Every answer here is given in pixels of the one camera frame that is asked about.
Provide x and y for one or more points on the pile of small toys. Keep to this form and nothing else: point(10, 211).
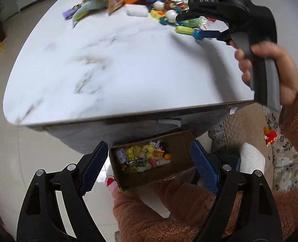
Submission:
point(143, 153)

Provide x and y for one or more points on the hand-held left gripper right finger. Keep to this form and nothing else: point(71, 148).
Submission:
point(204, 166)

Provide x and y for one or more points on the green yellow toy tube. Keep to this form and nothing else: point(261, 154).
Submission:
point(185, 29)

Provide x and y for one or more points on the white foam block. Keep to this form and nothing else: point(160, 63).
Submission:
point(136, 10)

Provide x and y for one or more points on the person's right hand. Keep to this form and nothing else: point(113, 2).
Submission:
point(285, 68)

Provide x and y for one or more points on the white toy ball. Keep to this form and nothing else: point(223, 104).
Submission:
point(158, 5)
point(171, 15)

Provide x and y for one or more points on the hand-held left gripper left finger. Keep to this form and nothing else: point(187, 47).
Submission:
point(93, 166)

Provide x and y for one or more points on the small purple toy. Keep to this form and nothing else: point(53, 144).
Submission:
point(70, 12)

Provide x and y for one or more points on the floral sofa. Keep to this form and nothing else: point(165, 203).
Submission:
point(242, 123)

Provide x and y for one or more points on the pale green plastic toy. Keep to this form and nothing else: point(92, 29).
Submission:
point(88, 8)

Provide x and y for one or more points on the white speckled cylinder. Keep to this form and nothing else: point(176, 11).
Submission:
point(252, 158)

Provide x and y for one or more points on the red and yellow plush toy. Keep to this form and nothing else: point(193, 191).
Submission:
point(271, 136)

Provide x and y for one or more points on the brown cardboard box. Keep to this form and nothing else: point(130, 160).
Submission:
point(181, 153)

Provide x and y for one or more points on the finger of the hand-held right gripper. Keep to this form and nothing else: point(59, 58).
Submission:
point(186, 16)
point(214, 33)

